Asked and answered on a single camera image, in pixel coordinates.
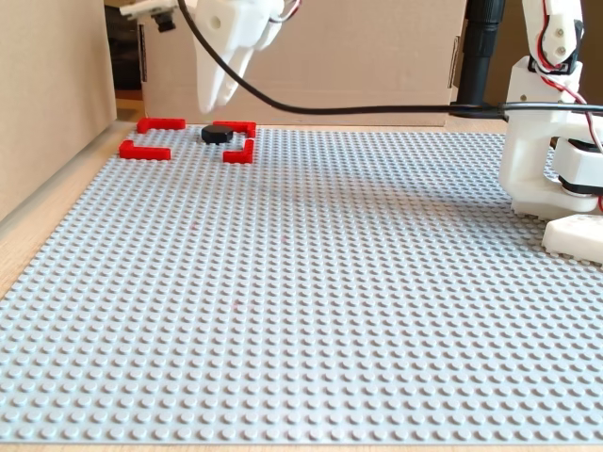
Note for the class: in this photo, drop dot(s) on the red L-shaped Lego beam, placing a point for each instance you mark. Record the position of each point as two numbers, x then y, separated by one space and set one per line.
160 124
146 153
242 126
238 156

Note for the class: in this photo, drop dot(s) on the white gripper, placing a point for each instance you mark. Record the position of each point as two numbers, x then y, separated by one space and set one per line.
225 35

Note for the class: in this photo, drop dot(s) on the black metal stand pole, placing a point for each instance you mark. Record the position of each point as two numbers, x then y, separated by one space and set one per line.
480 56

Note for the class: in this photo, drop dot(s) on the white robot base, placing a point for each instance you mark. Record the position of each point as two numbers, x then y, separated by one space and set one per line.
575 237

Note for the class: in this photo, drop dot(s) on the plain brown cardboard panel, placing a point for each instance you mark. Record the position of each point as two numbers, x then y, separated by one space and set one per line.
47 94

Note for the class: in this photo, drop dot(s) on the grey Lego baseplate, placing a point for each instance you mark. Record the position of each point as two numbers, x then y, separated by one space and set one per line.
301 306

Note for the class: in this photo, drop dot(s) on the small gripper-mounted camera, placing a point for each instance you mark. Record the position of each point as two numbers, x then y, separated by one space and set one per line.
151 9

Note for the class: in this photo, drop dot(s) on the black hexagonal Lego piece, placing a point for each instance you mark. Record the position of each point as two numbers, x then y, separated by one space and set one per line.
216 133

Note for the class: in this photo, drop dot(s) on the large brown cardboard box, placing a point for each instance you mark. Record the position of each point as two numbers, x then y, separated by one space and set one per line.
353 61

